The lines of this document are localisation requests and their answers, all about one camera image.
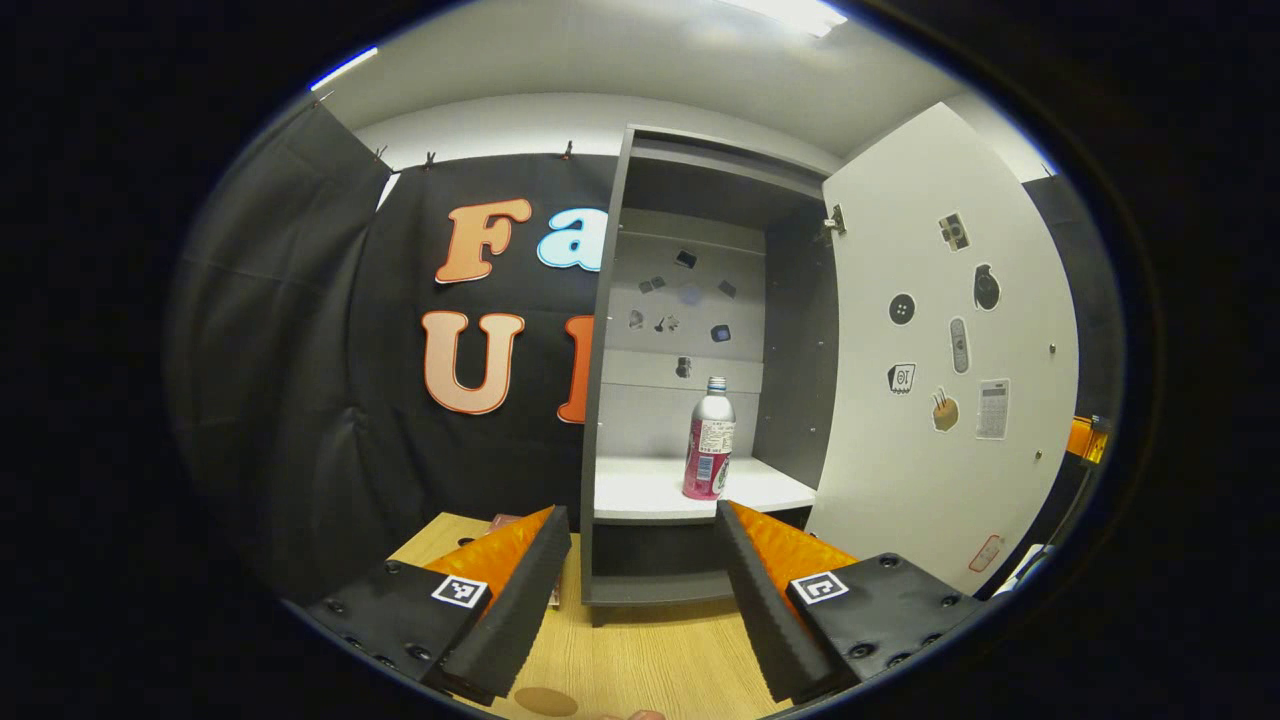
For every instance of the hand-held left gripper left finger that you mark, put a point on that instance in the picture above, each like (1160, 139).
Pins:
(520, 610)

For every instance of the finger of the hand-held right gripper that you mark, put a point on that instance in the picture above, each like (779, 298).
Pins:
(1083, 438)

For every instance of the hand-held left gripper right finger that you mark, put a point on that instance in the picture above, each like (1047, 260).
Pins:
(765, 610)

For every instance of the round brown coaster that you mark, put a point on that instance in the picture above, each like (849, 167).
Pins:
(545, 701)

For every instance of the silver bottle with pink label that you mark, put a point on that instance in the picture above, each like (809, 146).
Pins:
(708, 450)

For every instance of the white cabinet door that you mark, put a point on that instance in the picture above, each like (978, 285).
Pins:
(900, 480)

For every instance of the metal door hinge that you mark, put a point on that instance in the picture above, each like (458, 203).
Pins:
(836, 220)

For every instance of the red-brown cover book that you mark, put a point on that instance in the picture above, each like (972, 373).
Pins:
(503, 519)

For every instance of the black backdrop cloth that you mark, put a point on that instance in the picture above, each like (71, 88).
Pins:
(300, 350)

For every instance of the ceiling light strip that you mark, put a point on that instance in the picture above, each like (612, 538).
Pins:
(800, 14)
(345, 67)

